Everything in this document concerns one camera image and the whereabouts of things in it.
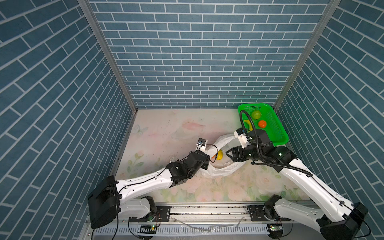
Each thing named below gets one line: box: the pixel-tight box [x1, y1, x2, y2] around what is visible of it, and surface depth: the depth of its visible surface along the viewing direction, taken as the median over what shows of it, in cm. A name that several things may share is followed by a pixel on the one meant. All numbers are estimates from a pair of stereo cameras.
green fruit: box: [251, 110, 261, 120], surface depth 114 cm
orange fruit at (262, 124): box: [258, 120, 267, 128], surface depth 110 cm
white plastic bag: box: [198, 134, 247, 178], surface depth 78 cm
